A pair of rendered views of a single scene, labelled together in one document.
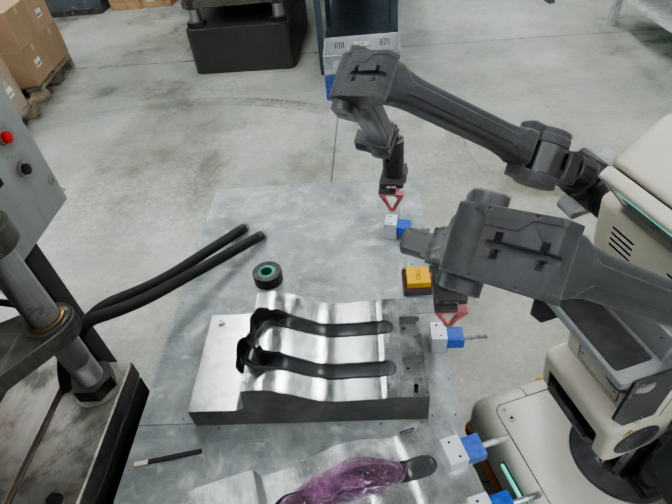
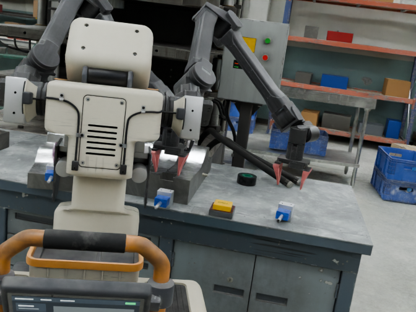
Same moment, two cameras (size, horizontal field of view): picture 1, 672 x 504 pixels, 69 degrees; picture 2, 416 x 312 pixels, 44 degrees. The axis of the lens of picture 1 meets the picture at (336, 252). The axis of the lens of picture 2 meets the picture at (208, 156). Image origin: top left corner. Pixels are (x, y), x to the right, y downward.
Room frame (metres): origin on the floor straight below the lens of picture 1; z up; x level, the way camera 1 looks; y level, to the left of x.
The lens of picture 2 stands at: (0.88, -1.87, 1.40)
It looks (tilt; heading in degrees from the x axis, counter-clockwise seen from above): 14 degrees down; 92
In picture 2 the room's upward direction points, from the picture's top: 7 degrees clockwise
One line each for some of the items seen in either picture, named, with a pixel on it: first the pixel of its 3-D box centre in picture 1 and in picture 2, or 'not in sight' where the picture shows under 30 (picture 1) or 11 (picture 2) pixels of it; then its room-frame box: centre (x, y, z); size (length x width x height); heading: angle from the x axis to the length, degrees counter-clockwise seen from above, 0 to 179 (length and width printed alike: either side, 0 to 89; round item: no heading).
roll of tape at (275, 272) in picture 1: (267, 275); (246, 179); (0.96, 0.20, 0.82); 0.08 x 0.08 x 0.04
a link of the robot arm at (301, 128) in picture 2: (390, 146); (298, 135); (1.10, -0.17, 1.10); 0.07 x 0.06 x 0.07; 54
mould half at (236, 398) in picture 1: (309, 353); (169, 163); (0.65, 0.09, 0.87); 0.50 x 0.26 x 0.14; 85
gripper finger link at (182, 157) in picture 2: not in sight; (176, 161); (0.70, -0.23, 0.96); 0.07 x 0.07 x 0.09; 82
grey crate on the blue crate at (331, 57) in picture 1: (362, 53); not in sight; (3.84, -0.39, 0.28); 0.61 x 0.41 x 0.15; 82
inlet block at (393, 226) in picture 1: (407, 227); (282, 215); (1.08, -0.22, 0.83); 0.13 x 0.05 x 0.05; 74
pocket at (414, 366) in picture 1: (414, 371); not in sight; (0.57, -0.13, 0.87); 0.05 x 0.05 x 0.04; 85
